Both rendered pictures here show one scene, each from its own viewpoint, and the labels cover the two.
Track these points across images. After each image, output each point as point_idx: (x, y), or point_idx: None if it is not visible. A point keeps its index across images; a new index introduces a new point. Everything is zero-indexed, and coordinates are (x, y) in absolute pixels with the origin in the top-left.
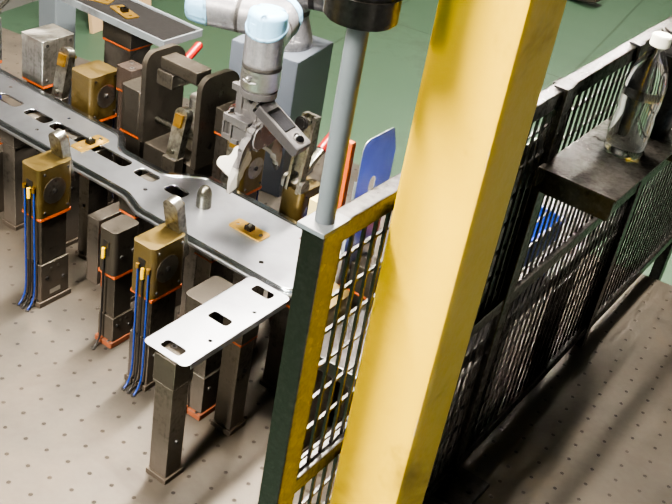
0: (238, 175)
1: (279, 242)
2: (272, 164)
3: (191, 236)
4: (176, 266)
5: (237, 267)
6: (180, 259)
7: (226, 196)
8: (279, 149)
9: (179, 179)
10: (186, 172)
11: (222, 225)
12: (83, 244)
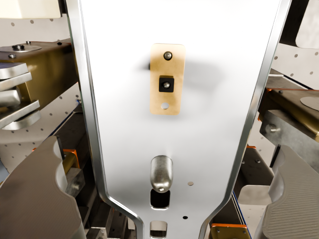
0: (317, 181)
1: (156, 14)
2: (64, 156)
3: (242, 130)
4: (304, 102)
5: (283, 21)
6: (302, 106)
7: (117, 159)
8: (17, 198)
9: (136, 209)
10: (90, 207)
11: (185, 119)
12: None
